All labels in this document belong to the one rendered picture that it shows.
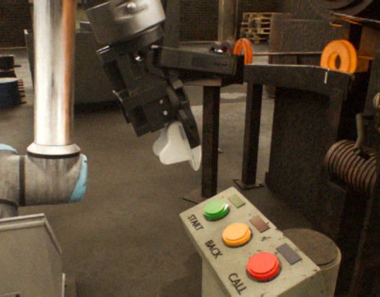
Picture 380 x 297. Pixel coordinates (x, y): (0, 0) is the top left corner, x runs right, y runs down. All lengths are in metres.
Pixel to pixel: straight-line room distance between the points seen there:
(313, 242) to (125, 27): 0.49
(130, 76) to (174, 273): 1.05
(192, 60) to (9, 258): 0.69
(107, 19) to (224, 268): 0.34
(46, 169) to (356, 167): 0.87
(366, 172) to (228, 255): 0.65
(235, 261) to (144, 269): 0.96
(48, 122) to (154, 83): 0.65
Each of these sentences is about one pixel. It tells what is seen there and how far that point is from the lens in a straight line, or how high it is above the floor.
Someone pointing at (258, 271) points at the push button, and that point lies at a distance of 0.48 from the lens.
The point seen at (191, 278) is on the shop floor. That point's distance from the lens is 1.40.
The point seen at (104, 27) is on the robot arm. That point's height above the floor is 0.89.
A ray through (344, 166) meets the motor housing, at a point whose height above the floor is 0.48.
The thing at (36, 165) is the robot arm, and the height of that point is 0.50.
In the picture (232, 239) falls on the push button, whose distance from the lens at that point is 0.53.
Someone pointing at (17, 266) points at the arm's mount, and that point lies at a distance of 1.00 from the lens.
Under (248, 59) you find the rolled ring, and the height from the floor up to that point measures 0.67.
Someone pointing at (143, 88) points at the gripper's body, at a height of 0.81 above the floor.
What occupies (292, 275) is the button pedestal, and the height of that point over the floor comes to 0.61.
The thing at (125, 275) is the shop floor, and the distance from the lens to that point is 1.43.
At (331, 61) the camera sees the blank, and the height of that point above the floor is 0.74.
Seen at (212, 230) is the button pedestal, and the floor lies 0.59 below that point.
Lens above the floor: 0.91
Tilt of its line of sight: 21 degrees down
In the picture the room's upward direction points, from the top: straight up
